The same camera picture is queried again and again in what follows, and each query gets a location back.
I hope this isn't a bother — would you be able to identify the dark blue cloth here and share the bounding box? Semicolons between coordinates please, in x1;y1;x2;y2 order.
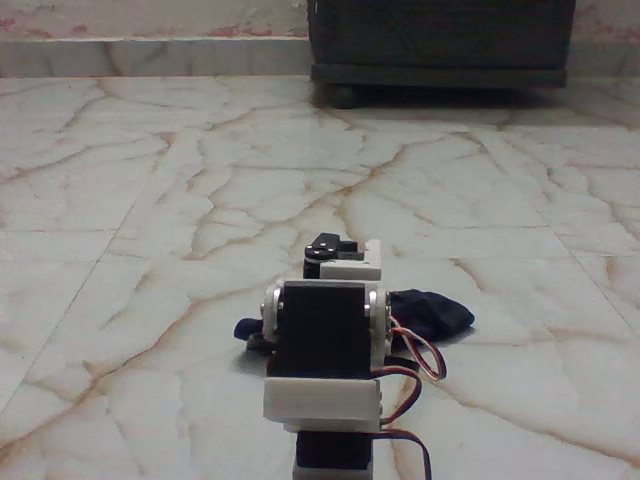
233;287;476;347

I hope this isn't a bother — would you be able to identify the black cabinet caster wheel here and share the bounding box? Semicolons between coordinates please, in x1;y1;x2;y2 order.
327;85;358;111

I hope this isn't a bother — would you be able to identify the dark wooden cabinet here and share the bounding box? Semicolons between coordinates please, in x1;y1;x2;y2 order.
305;0;577;91

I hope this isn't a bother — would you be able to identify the red white black servo cable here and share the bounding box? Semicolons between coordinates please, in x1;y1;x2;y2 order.
388;313;449;384

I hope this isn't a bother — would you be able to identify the red brown black servo cable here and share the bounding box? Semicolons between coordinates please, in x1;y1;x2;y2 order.
377;355;435;480

